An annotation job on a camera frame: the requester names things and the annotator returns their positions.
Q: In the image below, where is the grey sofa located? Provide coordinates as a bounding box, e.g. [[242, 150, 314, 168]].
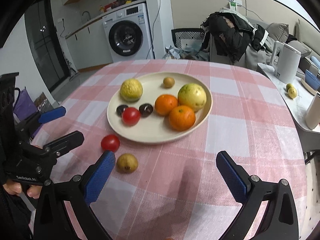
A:
[[246, 17, 320, 80]]

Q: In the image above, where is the black mesh chair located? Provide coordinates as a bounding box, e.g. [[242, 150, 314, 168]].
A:
[[171, 28, 207, 60]]

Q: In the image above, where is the pile of dark clothes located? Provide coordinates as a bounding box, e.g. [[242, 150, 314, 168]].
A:
[[201, 11, 269, 63]]

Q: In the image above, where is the yellow wrinkled guava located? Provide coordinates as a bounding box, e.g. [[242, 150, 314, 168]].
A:
[[120, 78, 143, 102]]

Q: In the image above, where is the white electric kettle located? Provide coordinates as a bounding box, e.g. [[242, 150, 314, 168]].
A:
[[270, 41, 302, 83]]

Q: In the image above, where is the white cup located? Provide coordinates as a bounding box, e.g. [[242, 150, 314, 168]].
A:
[[305, 92, 320, 130]]

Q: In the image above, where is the large green guava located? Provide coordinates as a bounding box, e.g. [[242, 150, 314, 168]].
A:
[[177, 83, 207, 112]]

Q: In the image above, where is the large orange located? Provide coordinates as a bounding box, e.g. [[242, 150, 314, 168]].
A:
[[154, 94, 179, 117]]

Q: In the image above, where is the kitchen counter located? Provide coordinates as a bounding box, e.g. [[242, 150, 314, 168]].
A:
[[64, 1, 140, 39]]

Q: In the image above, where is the cream round plate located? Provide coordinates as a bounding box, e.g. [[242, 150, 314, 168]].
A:
[[107, 71, 212, 144]]

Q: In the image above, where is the white paper bag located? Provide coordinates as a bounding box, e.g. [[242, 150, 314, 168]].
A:
[[165, 39, 208, 60]]

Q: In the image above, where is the small orange mandarin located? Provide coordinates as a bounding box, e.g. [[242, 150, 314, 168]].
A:
[[168, 105, 196, 131]]

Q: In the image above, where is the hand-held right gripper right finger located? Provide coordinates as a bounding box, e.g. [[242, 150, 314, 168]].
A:
[[216, 151, 299, 240]]

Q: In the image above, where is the blue container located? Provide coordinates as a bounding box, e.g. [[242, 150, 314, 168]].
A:
[[304, 69, 320, 90]]

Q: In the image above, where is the red tomato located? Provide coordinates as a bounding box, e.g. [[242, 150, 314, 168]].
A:
[[122, 107, 141, 126], [100, 134, 121, 153]]

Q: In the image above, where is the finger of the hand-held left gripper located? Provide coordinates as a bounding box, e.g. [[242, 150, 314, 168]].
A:
[[42, 130, 85, 158], [15, 106, 67, 140]]

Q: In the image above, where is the white washing machine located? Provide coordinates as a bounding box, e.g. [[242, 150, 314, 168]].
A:
[[102, 2, 155, 63]]

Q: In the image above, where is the dark purple passion fruit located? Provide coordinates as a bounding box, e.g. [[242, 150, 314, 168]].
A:
[[138, 103, 154, 117], [116, 105, 129, 117]]

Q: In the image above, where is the black glass door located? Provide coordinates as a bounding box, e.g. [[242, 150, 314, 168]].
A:
[[24, 0, 69, 93]]

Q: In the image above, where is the purple bag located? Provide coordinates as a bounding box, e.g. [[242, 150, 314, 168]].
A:
[[13, 87, 38, 117]]

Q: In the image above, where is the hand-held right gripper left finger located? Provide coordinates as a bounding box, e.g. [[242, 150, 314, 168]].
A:
[[33, 150, 116, 240]]

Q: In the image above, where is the person's left hand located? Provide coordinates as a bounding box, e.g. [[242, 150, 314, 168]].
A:
[[2, 181, 40, 198]]

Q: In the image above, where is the pink checkered tablecloth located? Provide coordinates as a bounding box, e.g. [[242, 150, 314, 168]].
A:
[[31, 59, 308, 240]]

